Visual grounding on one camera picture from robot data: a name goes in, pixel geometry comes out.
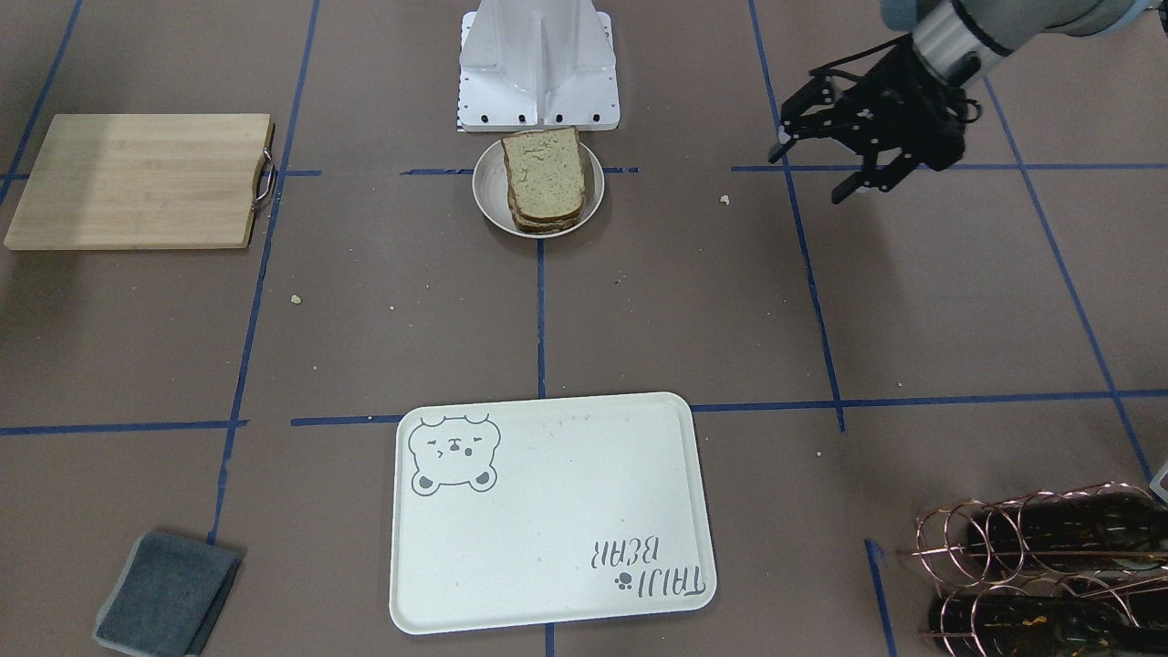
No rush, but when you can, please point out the grey folded cloth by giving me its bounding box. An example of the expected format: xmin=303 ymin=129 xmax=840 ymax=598
xmin=93 ymin=531 xmax=244 ymax=656

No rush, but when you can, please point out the cream bear serving tray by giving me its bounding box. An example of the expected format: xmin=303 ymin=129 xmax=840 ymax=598
xmin=388 ymin=390 xmax=718 ymax=635

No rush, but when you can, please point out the white round plate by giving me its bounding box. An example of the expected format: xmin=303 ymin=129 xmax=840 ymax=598
xmin=472 ymin=139 xmax=606 ymax=240

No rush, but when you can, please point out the copper wire bottle rack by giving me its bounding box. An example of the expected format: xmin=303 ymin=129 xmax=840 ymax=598
xmin=905 ymin=482 xmax=1167 ymax=656

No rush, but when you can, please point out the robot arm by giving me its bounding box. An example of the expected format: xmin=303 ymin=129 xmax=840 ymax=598
xmin=769 ymin=1 xmax=1164 ymax=205

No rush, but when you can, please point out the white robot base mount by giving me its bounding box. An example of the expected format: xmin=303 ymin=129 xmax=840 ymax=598
xmin=456 ymin=1 xmax=621 ymax=132

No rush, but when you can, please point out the wooden cutting board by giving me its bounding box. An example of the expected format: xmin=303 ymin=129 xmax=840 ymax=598
xmin=4 ymin=113 xmax=274 ymax=251

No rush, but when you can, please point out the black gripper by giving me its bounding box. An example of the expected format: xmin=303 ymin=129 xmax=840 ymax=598
xmin=769 ymin=36 xmax=982 ymax=205

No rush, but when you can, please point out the bread slice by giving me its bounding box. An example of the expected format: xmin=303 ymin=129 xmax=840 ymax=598
xmin=501 ymin=126 xmax=588 ymax=219
xmin=507 ymin=198 xmax=580 ymax=235

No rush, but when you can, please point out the dark green wine bottle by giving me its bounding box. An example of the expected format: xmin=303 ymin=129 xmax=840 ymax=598
xmin=966 ymin=491 xmax=1167 ymax=573

